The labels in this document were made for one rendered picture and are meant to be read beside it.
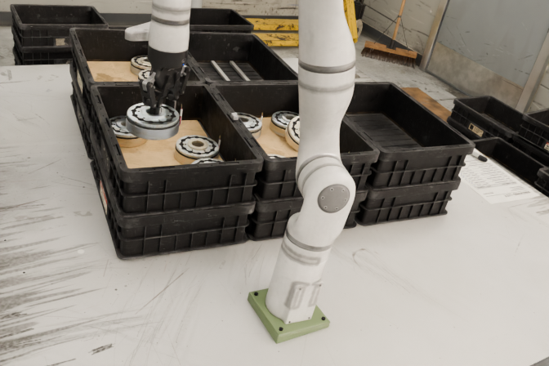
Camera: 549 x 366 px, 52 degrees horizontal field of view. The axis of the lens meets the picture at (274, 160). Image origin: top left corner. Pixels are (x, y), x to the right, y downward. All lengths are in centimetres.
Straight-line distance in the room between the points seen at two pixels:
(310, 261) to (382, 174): 42
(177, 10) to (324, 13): 31
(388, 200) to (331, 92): 62
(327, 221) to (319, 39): 33
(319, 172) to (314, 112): 11
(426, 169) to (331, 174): 54
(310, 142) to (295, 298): 30
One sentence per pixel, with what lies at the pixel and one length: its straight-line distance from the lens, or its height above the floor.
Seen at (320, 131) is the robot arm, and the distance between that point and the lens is 98.
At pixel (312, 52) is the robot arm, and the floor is 125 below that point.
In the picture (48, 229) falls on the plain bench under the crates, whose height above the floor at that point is 70.
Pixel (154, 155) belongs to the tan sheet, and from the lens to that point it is 136.
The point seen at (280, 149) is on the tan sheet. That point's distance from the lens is 146.
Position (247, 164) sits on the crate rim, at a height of 93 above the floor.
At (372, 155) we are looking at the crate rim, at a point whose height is 93.
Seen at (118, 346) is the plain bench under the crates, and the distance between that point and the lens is 109.
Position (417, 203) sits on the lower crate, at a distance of 153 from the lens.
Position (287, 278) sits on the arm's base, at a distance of 108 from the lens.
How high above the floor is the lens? 152
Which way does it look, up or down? 30 degrees down
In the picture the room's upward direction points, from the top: 12 degrees clockwise
